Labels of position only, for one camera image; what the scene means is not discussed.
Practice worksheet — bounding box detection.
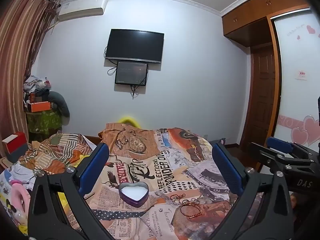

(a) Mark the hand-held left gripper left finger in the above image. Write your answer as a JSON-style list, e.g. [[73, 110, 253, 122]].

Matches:
[[27, 142, 120, 240]]

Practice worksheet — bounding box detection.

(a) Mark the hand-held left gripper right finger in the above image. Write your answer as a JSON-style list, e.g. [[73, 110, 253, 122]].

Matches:
[[211, 142, 293, 240]]

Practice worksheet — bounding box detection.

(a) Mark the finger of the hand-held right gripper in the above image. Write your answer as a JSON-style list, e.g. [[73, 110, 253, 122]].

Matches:
[[250, 142, 317, 180], [266, 136, 316, 161]]

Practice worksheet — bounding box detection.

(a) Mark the purple heart-shaped tin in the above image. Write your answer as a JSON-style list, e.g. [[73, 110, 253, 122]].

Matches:
[[118, 182, 149, 208]]

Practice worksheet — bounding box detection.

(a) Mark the gold bracelet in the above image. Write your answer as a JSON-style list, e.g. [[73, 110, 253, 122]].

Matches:
[[179, 200, 203, 220]]

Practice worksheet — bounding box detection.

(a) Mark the red string bead bracelet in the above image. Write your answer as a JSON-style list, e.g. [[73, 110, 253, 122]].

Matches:
[[170, 194, 187, 206]]

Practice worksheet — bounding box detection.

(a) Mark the striped patchwork cloth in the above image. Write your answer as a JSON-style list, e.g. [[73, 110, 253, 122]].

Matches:
[[19, 132, 99, 179]]

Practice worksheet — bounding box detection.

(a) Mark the brown wooden door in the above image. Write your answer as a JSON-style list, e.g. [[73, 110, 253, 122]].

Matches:
[[243, 44, 281, 152]]

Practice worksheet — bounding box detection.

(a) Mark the yellow round object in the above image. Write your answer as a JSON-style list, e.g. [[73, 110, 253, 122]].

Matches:
[[119, 115, 141, 128]]

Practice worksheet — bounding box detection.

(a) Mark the newspaper print blanket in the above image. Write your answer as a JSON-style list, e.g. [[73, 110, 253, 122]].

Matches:
[[57, 122, 265, 240]]

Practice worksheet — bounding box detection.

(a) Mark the white heart-sticker wardrobe door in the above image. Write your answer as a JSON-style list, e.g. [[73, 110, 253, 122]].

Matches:
[[272, 11, 320, 154]]

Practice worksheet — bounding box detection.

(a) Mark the green patterned bag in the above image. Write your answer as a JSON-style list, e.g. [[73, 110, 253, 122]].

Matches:
[[26, 110, 62, 133]]

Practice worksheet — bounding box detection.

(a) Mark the red and white notice sticker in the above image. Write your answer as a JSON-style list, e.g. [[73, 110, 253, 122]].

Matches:
[[295, 69, 308, 81]]

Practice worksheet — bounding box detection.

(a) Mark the grey jacket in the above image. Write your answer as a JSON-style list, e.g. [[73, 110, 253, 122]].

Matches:
[[46, 90, 70, 118]]

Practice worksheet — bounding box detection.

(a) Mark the orange box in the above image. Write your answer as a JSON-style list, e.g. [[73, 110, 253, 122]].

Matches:
[[27, 101, 50, 113]]

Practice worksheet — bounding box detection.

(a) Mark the pink plush item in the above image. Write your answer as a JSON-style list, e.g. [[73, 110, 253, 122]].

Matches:
[[9, 184, 32, 214]]

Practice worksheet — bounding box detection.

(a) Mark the red and white box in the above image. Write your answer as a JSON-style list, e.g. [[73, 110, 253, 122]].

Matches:
[[2, 131, 28, 163]]

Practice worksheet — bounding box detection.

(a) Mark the striped brown curtain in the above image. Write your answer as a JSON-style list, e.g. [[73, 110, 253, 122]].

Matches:
[[0, 0, 60, 160]]

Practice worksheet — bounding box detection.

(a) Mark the wooden overhead cabinet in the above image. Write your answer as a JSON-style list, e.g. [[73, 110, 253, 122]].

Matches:
[[221, 0, 310, 48]]

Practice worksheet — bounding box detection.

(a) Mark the white air conditioner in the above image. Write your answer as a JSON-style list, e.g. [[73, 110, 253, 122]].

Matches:
[[57, 0, 108, 22]]

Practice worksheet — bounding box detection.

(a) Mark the black cable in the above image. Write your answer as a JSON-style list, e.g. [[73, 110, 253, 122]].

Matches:
[[130, 84, 147, 98]]

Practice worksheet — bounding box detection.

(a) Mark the small black wall screen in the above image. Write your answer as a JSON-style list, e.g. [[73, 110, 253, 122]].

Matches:
[[115, 60, 149, 86]]

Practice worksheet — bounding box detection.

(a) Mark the black wall television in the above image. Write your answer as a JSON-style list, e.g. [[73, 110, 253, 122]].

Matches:
[[104, 29, 165, 64]]

